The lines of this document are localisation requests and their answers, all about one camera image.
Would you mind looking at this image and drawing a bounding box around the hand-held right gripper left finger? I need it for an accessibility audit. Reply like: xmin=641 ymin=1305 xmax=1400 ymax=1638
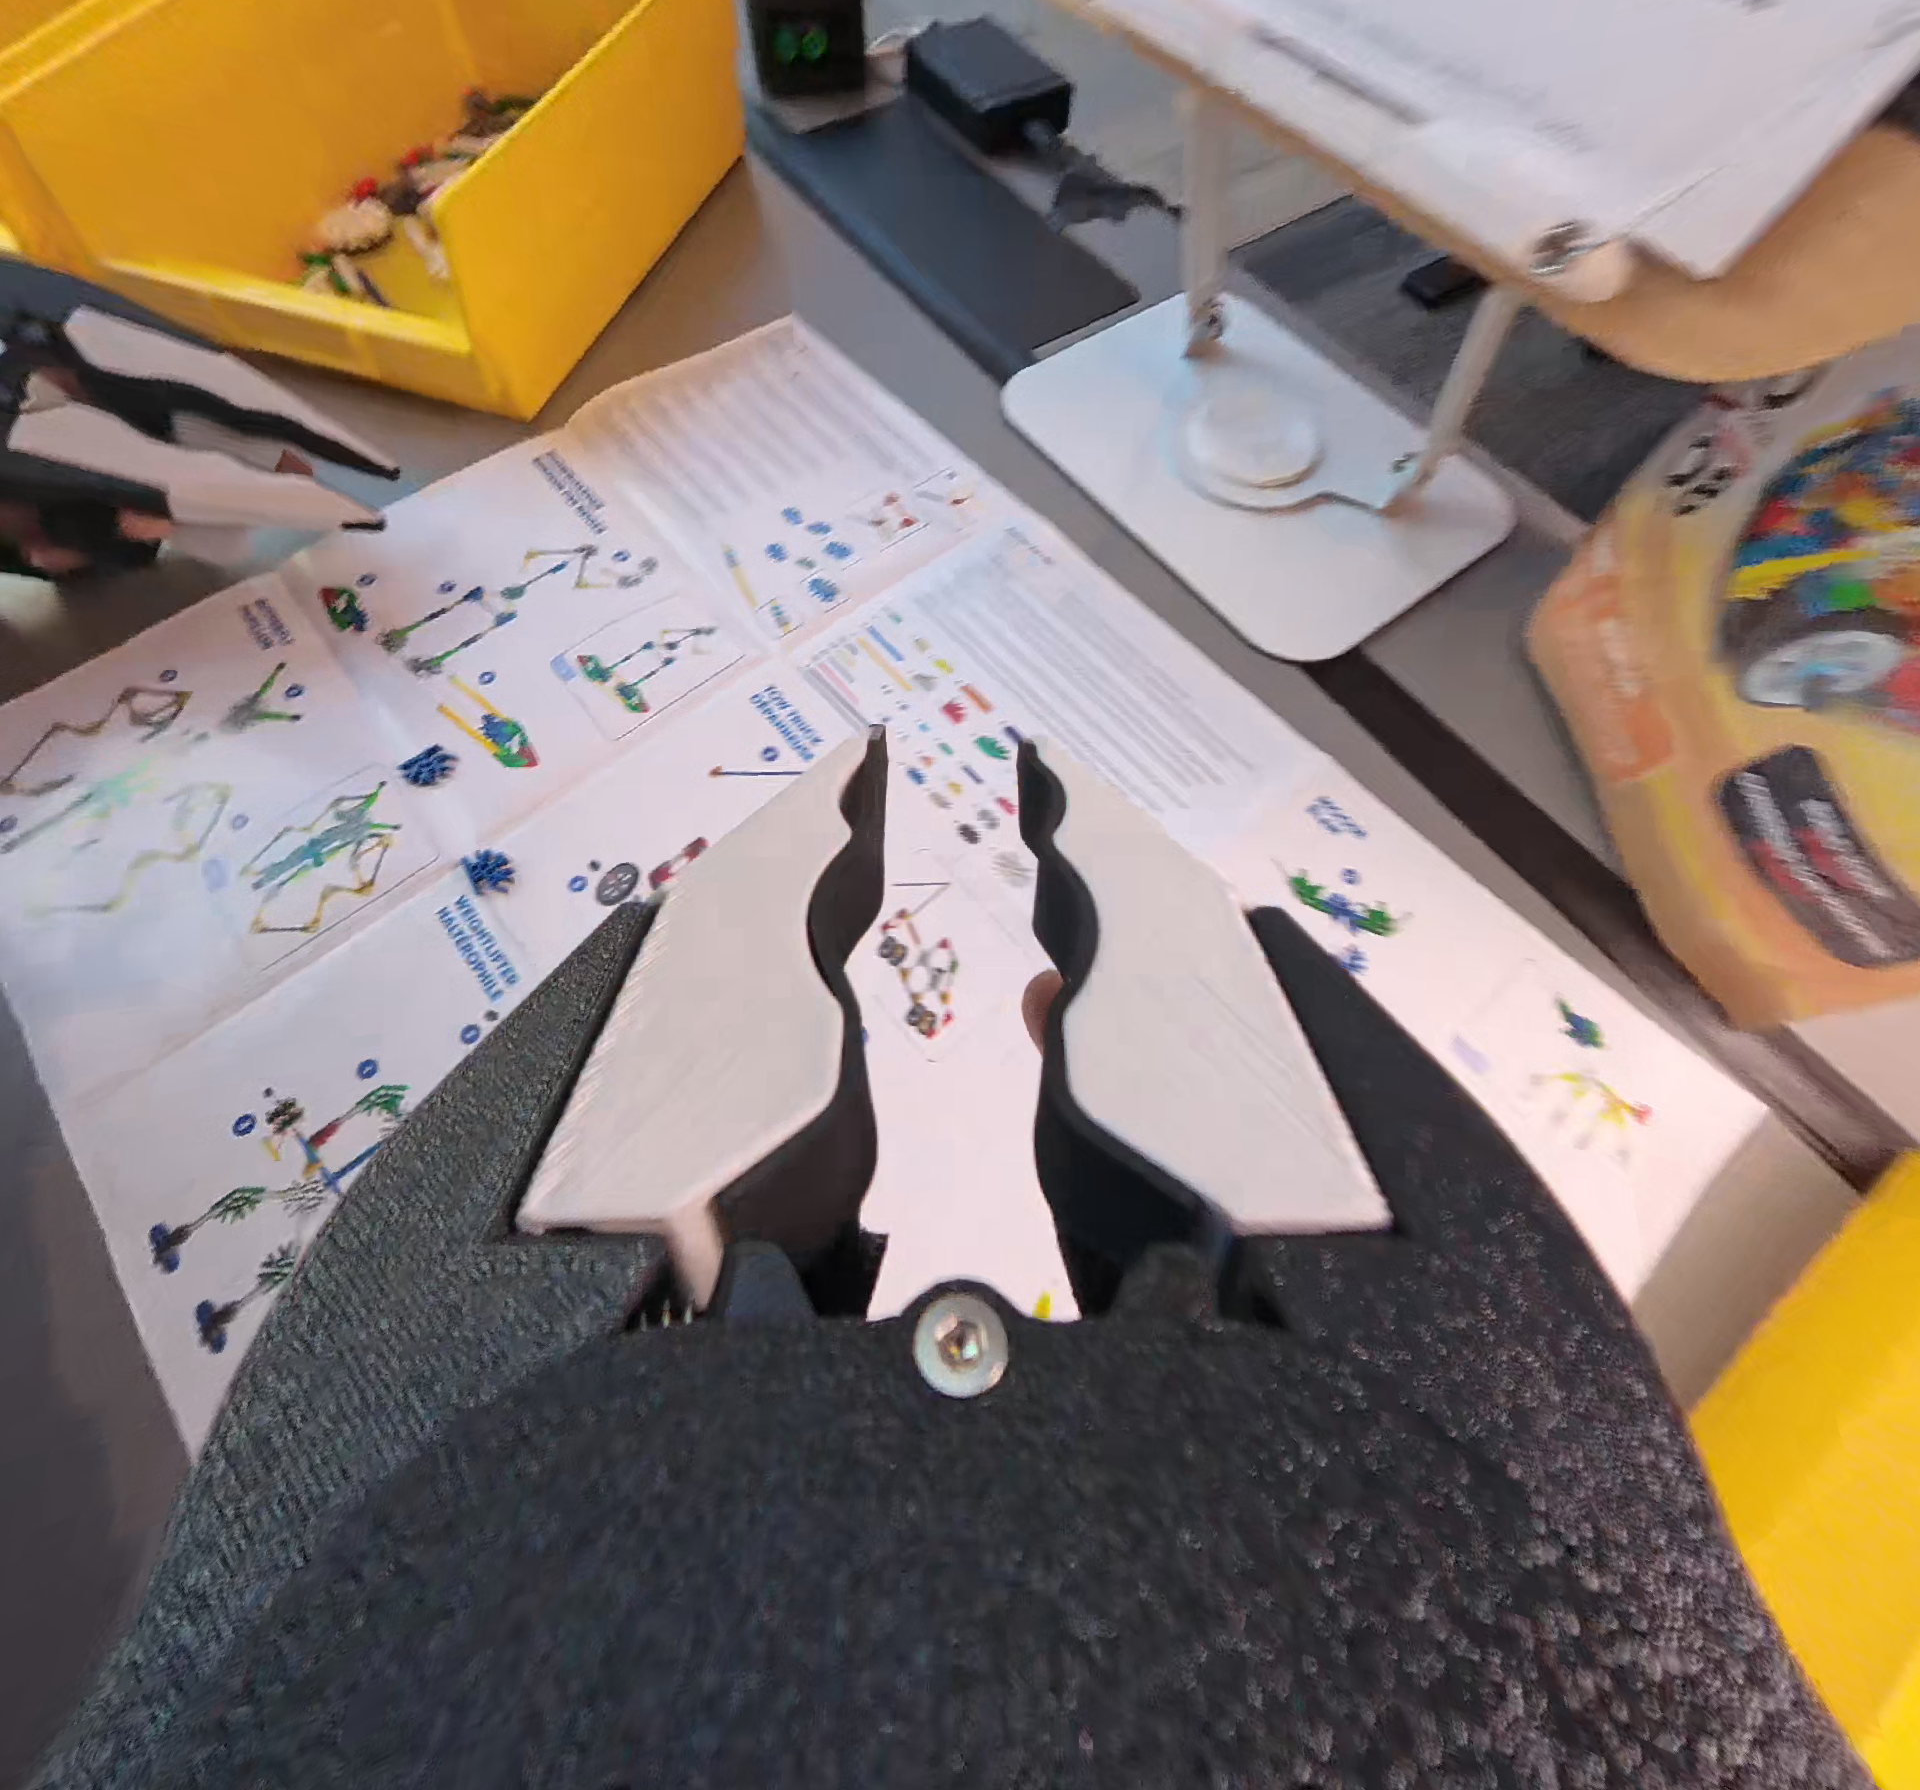
xmin=517 ymin=732 xmax=890 ymax=1305

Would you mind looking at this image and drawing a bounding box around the white instruction sheet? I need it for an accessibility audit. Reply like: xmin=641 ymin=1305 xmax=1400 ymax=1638
xmin=0 ymin=323 xmax=1770 ymax=1445

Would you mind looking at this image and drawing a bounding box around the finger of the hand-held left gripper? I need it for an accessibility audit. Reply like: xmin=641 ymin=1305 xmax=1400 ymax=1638
xmin=0 ymin=405 xmax=385 ymax=539
xmin=57 ymin=310 xmax=404 ymax=481

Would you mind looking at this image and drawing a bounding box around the pile of colourful building pieces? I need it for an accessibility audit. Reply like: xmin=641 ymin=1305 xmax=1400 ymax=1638
xmin=292 ymin=87 xmax=543 ymax=291

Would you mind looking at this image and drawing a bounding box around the black cable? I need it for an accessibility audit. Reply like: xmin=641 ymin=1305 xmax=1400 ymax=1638
xmin=1018 ymin=138 xmax=1184 ymax=233

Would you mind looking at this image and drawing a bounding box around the small black cube device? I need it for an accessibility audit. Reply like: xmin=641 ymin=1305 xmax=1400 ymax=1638
xmin=746 ymin=0 xmax=875 ymax=96

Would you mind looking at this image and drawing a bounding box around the black power adapter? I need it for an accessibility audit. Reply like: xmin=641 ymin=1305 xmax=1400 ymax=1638
xmin=904 ymin=14 xmax=1077 ymax=160

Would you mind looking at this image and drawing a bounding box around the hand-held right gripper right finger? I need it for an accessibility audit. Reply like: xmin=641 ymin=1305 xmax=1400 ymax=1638
xmin=1014 ymin=744 xmax=1393 ymax=1318

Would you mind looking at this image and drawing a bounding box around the wooden sign board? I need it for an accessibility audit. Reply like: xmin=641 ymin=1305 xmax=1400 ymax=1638
xmin=1018 ymin=0 xmax=1920 ymax=382

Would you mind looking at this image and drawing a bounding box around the toy set cardboard box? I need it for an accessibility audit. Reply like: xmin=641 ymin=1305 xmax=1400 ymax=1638
xmin=1526 ymin=323 xmax=1920 ymax=1028

